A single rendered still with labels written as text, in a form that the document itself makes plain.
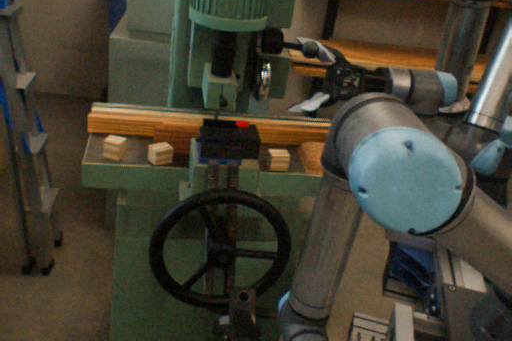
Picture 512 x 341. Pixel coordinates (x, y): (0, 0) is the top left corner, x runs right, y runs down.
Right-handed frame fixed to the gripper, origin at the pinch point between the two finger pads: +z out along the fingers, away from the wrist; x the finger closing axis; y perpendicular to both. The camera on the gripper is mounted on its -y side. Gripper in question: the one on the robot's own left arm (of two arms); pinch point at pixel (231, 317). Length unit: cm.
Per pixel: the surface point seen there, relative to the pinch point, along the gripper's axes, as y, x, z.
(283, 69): -58, 12, 32
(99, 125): -37, -33, 23
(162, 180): -25.6, -17.0, 12.0
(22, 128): -37, -67, 90
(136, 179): -25.3, -22.6, 11.9
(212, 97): -45.8, -7.7, 14.8
